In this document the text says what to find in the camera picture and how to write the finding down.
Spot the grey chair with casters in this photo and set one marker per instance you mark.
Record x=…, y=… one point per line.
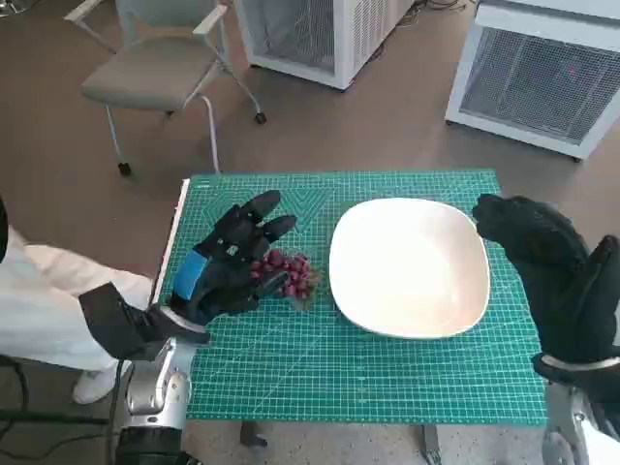
x=145, y=72

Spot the green cutting mat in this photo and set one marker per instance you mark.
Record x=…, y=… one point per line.
x=290, y=368

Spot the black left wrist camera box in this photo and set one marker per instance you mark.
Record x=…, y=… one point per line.
x=114, y=322

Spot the metal table leg bracket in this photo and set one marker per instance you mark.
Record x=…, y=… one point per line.
x=252, y=433
x=430, y=445

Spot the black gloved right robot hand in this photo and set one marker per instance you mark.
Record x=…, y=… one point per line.
x=557, y=271

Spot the red toy grape bunch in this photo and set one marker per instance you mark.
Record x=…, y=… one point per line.
x=296, y=270

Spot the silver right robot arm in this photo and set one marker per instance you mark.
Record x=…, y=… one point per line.
x=567, y=416

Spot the white mesh cabinet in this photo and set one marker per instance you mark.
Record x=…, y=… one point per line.
x=533, y=87
x=349, y=39

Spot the black floor stand bar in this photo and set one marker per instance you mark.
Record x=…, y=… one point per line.
x=48, y=416

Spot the white square plate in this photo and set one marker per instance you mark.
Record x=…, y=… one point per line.
x=407, y=271

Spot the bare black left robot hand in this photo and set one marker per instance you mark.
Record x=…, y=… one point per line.
x=227, y=252

